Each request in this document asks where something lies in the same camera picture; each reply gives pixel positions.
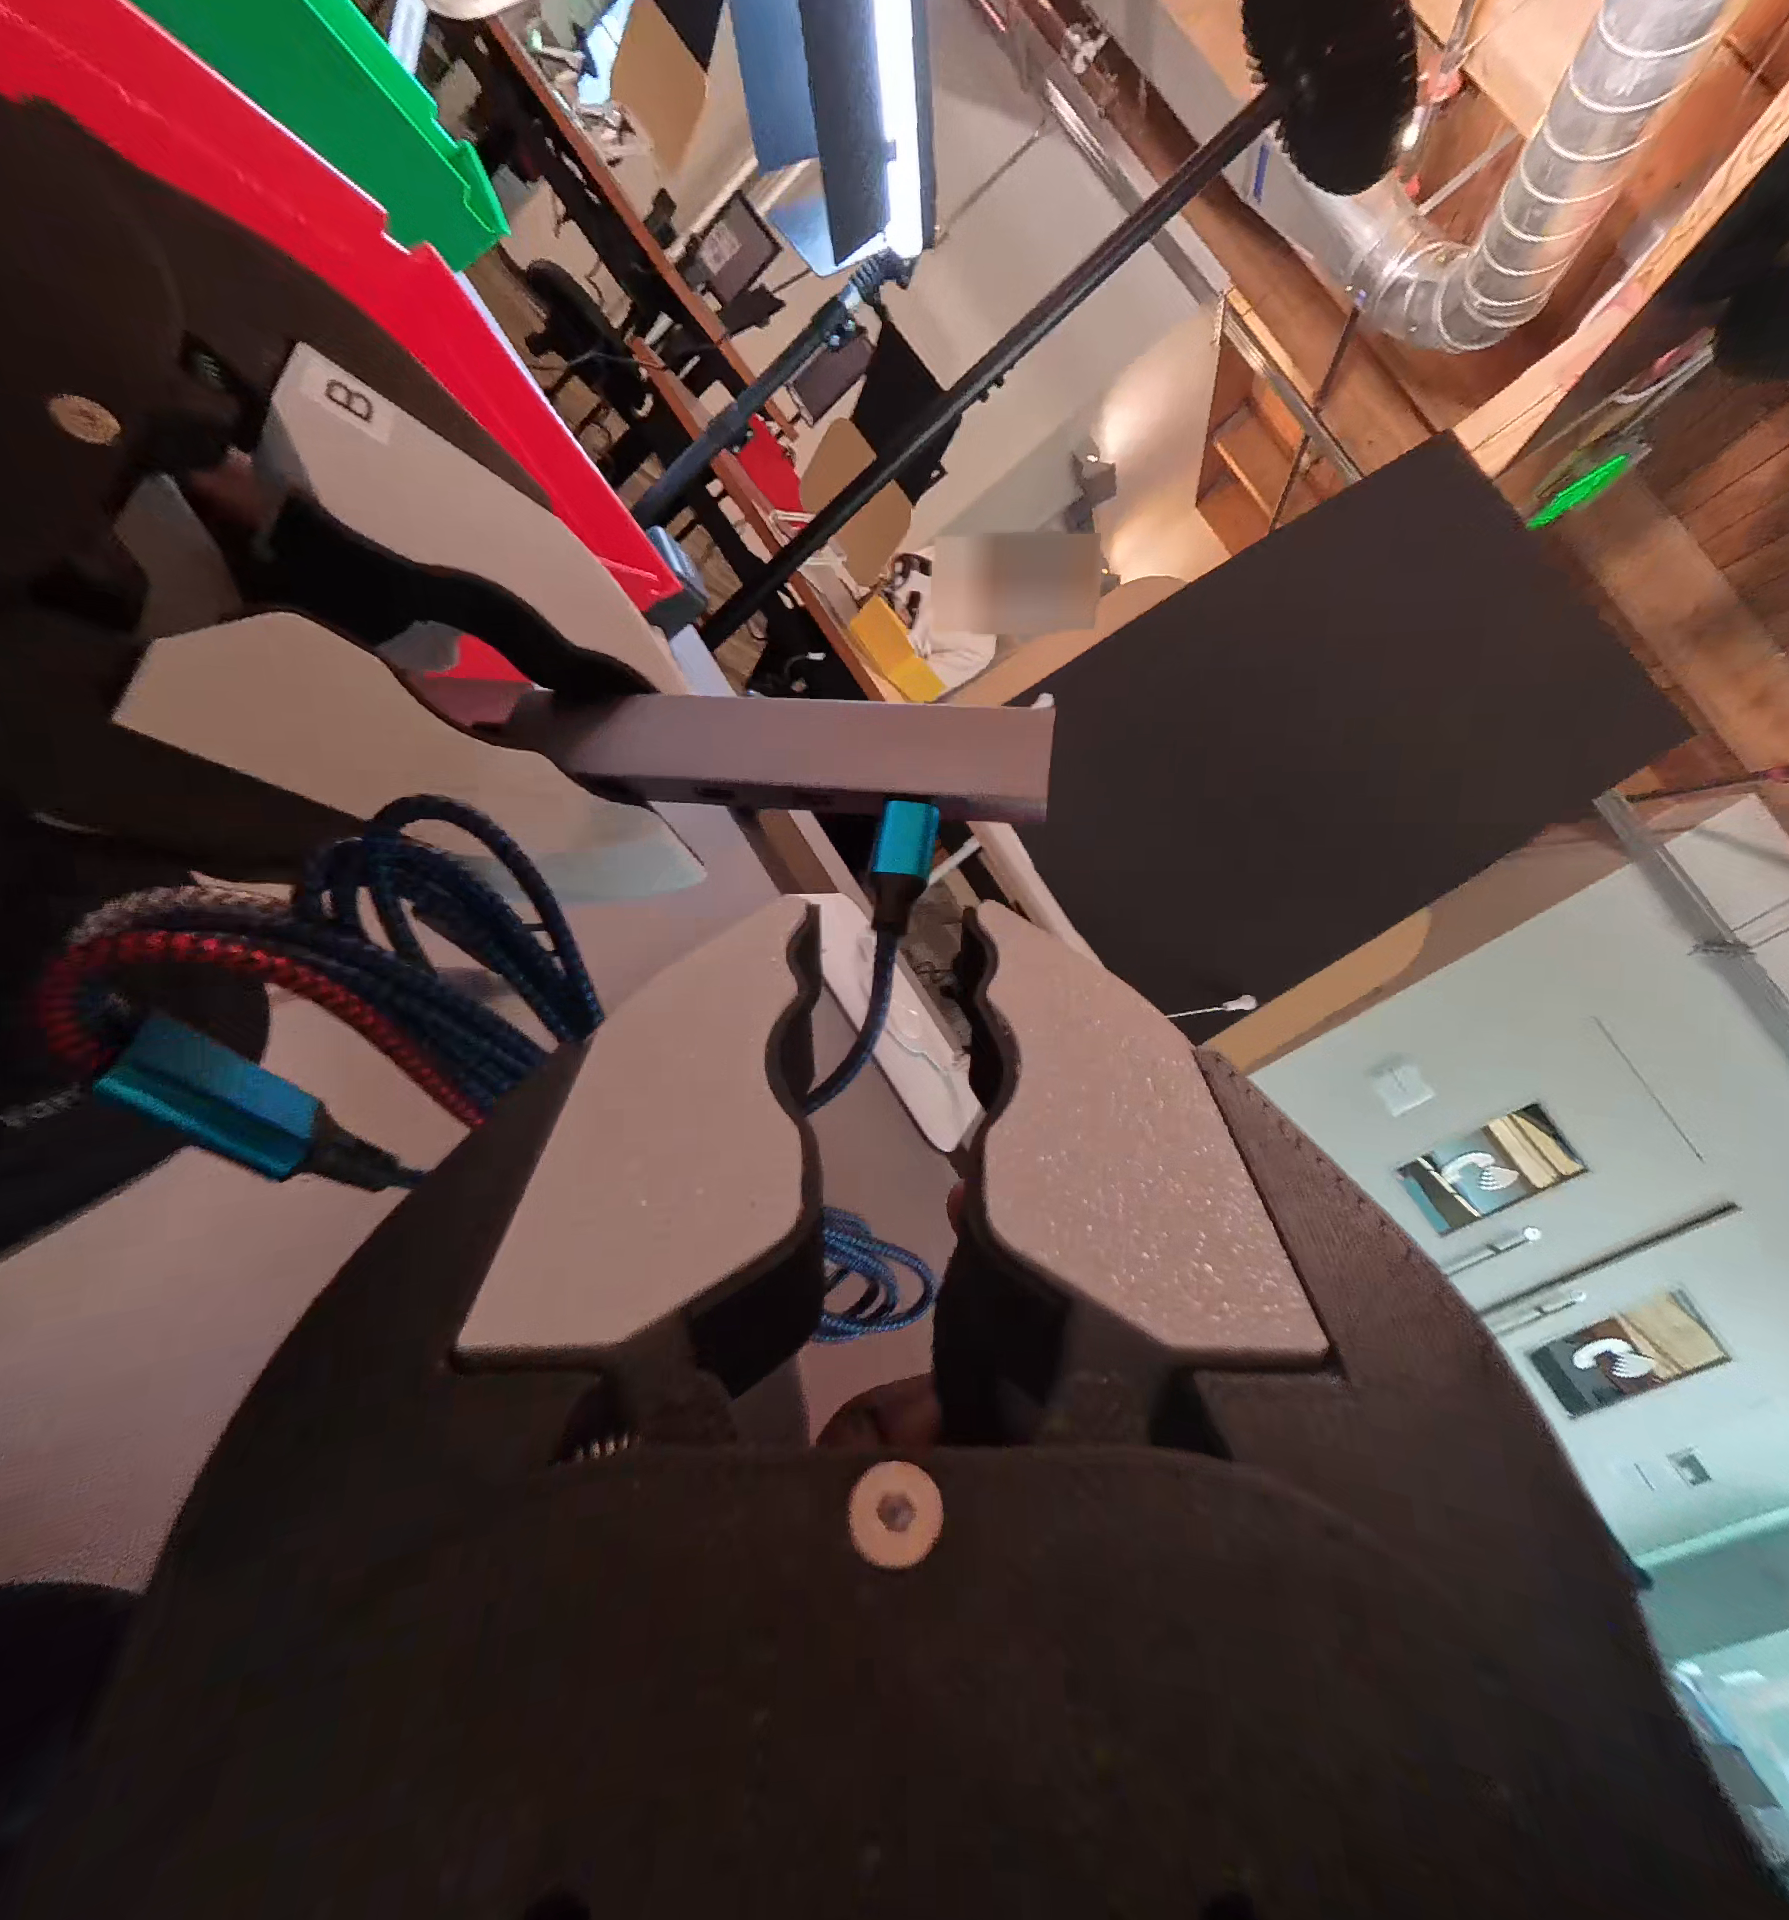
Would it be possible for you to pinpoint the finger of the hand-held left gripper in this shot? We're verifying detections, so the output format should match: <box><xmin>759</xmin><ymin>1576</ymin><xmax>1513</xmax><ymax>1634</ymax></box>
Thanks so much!
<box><xmin>112</xmin><ymin>608</ymin><xmax>713</xmax><ymax>904</ymax></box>
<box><xmin>238</xmin><ymin>343</ymin><xmax>697</xmax><ymax>702</ymax></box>

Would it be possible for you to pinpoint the red plastic bin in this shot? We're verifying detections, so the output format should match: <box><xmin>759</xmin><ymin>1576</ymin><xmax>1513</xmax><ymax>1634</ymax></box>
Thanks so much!
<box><xmin>0</xmin><ymin>0</ymin><xmax>701</xmax><ymax>632</ymax></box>

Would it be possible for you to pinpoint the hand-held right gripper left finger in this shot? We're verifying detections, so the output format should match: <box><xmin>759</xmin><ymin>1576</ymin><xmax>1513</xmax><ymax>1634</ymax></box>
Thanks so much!
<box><xmin>454</xmin><ymin>897</ymin><xmax>831</xmax><ymax>1394</ymax></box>

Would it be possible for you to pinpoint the white metal stand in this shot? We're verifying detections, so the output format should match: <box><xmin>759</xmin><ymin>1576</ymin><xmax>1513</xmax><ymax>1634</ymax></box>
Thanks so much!
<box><xmin>818</xmin><ymin>819</ymin><xmax>1108</xmax><ymax>1158</ymax></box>

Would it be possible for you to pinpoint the framed wall picture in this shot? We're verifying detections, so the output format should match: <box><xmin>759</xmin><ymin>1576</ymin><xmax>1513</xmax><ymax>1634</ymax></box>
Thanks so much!
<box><xmin>1396</xmin><ymin>1103</ymin><xmax>1589</xmax><ymax>1238</ymax></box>
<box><xmin>1528</xmin><ymin>1288</ymin><xmax>1733</xmax><ymax>1420</ymax></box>

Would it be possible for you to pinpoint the person's right hand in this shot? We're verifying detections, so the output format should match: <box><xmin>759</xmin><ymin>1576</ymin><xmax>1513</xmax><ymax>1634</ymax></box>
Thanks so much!
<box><xmin>818</xmin><ymin>1372</ymin><xmax>938</xmax><ymax>1455</ymax></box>

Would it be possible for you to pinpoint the black desk monitor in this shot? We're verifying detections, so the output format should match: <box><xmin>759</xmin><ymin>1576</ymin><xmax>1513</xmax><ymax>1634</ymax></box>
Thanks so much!
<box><xmin>684</xmin><ymin>192</ymin><xmax>783</xmax><ymax>303</ymax></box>

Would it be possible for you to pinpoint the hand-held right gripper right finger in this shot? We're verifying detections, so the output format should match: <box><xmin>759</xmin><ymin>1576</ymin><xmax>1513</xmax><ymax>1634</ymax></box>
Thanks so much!
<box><xmin>933</xmin><ymin>897</ymin><xmax>1338</xmax><ymax>1429</ymax></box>

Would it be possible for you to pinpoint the green plastic bin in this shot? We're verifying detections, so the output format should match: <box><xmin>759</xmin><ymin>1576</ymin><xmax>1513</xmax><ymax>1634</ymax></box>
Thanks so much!
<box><xmin>136</xmin><ymin>0</ymin><xmax>514</xmax><ymax>274</ymax></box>

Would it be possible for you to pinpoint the dark overhead object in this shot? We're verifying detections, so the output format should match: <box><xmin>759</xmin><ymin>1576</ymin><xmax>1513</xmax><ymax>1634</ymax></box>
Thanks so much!
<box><xmin>1682</xmin><ymin>105</ymin><xmax>1789</xmax><ymax>384</ymax></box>

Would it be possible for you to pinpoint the green exit sign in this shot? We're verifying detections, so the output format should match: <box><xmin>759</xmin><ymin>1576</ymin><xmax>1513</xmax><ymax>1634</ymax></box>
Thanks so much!
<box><xmin>1523</xmin><ymin>450</ymin><xmax>1653</xmax><ymax>530</ymax></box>

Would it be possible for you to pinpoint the studio light panel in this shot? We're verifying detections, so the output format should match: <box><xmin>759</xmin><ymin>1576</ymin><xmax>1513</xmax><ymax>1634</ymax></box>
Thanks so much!
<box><xmin>725</xmin><ymin>0</ymin><xmax>943</xmax><ymax>278</ymax></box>

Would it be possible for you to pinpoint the red black braided cable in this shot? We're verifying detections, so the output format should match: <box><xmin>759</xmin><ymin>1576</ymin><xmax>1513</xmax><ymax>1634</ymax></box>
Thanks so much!
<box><xmin>35</xmin><ymin>892</ymin><xmax>499</xmax><ymax>1132</ymax></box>

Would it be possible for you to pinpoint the grey usb hub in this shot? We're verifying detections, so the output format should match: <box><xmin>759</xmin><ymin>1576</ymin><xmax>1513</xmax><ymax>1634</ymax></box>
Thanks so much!
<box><xmin>505</xmin><ymin>690</ymin><xmax>1057</xmax><ymax>827</ymax></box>

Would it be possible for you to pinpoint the black furry boom microphone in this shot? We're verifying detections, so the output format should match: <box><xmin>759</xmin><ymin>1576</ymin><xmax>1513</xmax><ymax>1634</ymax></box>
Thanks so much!
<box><xmin>700</xmin><ymin>0</ymin><xmax>1420</xmax><ymax>652</ymax></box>

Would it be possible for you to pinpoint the yellow plastic bin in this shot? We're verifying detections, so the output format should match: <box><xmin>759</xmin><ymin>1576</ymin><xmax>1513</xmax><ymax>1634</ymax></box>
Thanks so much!
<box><xmin>845</xmin><ymin>597</ymin><xmax>948</xmax><ymax>704</ymax></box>

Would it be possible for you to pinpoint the silver air duct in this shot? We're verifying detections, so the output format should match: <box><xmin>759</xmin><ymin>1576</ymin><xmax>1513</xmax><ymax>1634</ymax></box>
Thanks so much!
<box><xmin>1307</xmin><ymin>0</ymin><xmax>1736</xmax><ymax>356</ymax></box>

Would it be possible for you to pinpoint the wood-framed black board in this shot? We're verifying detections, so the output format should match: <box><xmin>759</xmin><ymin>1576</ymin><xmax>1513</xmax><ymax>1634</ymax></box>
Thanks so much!
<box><xmin>970</xmin><ymin>434</ymin><xmax>1694</xmax><ymax>1073</ymax></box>

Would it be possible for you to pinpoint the black tripod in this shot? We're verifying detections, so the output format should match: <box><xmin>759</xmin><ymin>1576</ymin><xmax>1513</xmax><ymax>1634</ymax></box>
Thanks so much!
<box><xmin>632</xmin><ymin>256</ymin><xmax>912</xmax><ymax>528</ymax></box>

